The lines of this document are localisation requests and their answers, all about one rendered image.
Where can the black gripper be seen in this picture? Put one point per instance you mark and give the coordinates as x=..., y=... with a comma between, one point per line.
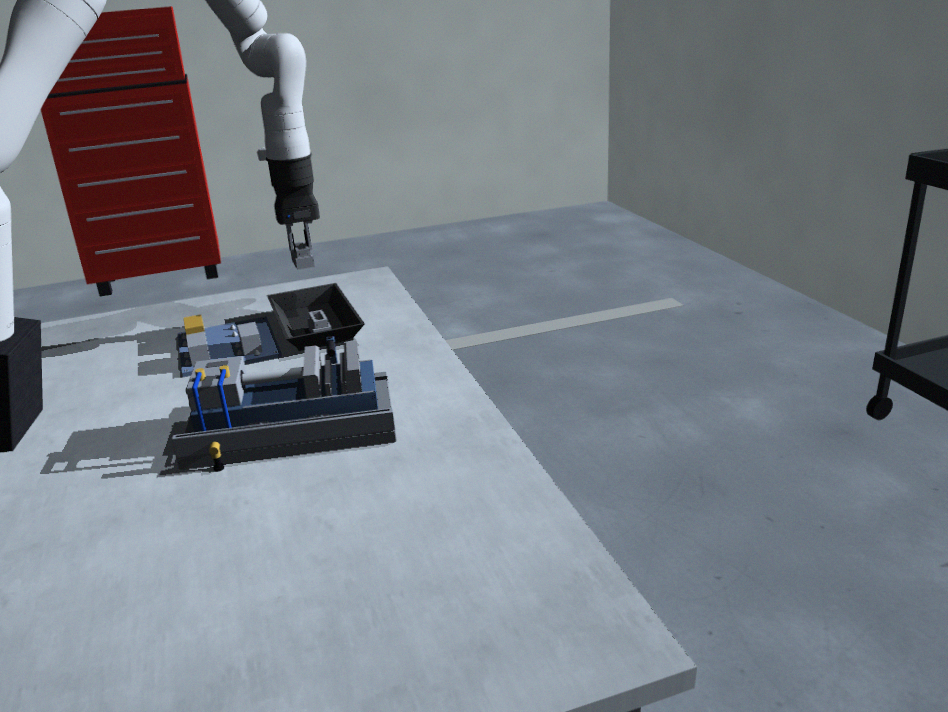
x=290, y=167

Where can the yellow rectangular block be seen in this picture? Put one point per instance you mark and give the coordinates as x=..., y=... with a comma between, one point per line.
x=193, y=324

